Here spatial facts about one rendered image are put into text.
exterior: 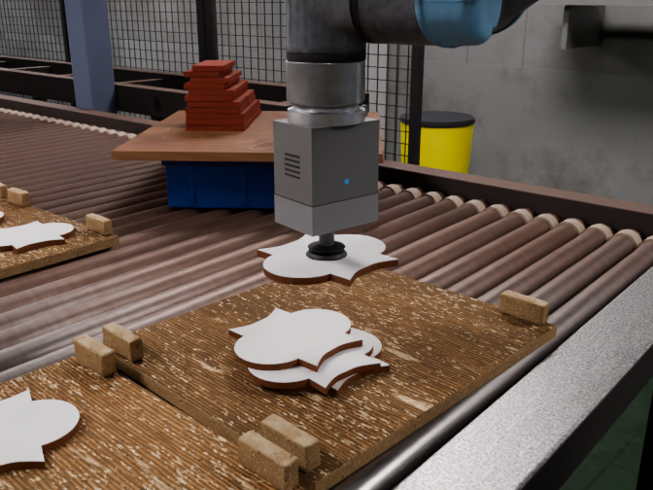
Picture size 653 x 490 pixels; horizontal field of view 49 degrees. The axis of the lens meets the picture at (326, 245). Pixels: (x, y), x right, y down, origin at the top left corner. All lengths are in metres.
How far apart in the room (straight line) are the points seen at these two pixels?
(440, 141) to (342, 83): 3.25
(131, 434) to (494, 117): 4.27
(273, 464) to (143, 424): 0.16
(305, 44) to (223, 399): 0.34
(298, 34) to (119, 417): 0.39
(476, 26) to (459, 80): 4.31
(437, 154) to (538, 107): 0.95
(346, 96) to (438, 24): 0.11
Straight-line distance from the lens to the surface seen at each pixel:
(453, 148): 3.94
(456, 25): 0.60
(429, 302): 0.93
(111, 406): 0.73
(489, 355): 0.81
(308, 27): 0.66
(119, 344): 0.81
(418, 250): 1.18
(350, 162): 0.69
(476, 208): 1.44
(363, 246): 0.76
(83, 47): 2.56
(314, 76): 0.66
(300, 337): 0.77
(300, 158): 0.67
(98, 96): 2.58
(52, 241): 1.21
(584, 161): 4.56
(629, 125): 4.43
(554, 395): 0.80
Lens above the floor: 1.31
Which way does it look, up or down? 19 degrees down
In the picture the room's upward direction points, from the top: straight up
